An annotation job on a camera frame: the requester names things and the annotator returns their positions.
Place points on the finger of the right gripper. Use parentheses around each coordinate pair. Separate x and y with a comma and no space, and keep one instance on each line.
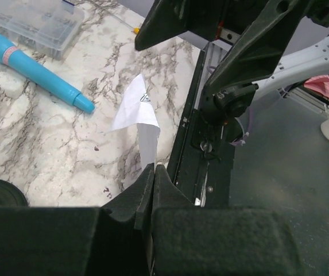
(165,20)
(258,51)

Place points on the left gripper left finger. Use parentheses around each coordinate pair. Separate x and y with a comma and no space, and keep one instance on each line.
(112,239)

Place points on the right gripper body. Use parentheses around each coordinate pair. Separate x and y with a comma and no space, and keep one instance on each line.
(228,20)

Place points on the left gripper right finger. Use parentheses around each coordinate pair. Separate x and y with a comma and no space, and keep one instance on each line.
(190,240)

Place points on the white paper sheet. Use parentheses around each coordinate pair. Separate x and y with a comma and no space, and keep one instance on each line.
(136,109)

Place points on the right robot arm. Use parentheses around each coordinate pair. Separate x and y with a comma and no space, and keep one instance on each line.
(220,105)

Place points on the yellow black small tool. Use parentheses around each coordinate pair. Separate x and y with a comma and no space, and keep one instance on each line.
(134,29)

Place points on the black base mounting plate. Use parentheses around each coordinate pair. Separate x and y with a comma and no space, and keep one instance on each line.
(201,172)

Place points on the clear plastic compartment box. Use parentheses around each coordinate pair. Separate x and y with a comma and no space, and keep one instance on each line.
(48,27)

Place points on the pink cloth outside enclosure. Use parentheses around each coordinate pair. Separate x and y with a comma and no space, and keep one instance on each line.
(318,84)

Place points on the blue plastic recorder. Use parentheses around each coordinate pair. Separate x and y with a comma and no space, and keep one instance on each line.
(13,57)

